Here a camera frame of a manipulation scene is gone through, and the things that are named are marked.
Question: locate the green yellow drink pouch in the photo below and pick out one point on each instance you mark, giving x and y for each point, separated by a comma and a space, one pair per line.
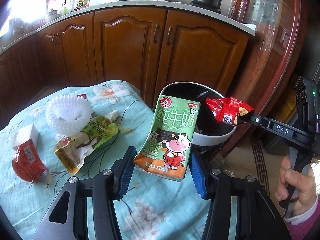
72, 151

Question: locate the red snack wrapper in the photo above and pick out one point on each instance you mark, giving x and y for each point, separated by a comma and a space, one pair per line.
228, 110

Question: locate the floral light blue tablecloth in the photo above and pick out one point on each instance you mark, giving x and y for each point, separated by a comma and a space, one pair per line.
153, 208

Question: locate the wooden lower kitchen cabinets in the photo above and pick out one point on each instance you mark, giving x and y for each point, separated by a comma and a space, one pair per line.
147, 46

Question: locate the white rim black trash bin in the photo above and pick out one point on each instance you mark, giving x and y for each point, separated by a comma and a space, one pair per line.
208, 132

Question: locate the red white milk carton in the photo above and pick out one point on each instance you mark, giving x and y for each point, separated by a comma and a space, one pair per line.
83, 96

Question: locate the condiment bottles on counter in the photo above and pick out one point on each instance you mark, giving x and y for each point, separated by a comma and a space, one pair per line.
82, 4

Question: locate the person's right hand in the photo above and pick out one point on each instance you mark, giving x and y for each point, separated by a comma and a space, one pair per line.
305, 183

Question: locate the small lidded pot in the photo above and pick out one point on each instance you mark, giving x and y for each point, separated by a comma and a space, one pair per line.
52, 15

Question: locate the white foam block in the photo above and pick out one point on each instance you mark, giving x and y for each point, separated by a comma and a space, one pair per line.
24, 134

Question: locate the wooden glass door frame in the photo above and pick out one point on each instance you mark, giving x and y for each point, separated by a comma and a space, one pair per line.
271, 55

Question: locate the white foam fruit net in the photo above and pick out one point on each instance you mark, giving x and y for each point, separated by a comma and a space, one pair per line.
68, 115

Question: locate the green milk carton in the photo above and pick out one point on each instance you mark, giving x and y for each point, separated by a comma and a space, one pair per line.
166, 151

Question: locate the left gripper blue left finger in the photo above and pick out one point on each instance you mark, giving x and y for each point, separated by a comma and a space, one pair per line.
123, 170

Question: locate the red barcode snack packet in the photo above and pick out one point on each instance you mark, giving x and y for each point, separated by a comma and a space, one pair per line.
27, 164

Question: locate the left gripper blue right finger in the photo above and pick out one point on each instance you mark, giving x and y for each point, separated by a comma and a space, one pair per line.
201, 172

